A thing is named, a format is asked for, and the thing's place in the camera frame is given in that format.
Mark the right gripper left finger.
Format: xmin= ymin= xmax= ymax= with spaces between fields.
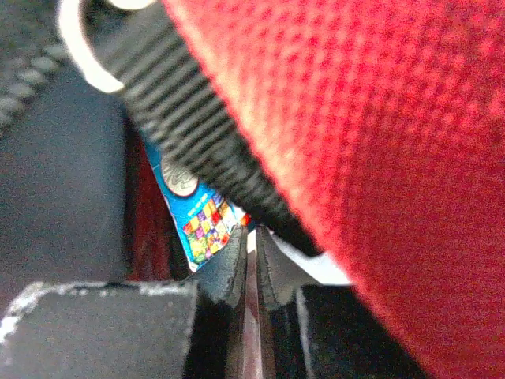
xmin=1 ymin=227 xmax=248 ymax=378

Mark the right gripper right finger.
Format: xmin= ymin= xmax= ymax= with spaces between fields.
xmin=256 ymin=227 xmax=428 ymax=378

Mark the blue cartoon book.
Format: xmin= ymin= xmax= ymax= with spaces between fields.
xmin=144 ymin=141 xmax=253 ymax=272

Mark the red student backpack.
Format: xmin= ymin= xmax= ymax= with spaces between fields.
xmin=0 ymin=0 xmax=505 ymax=379

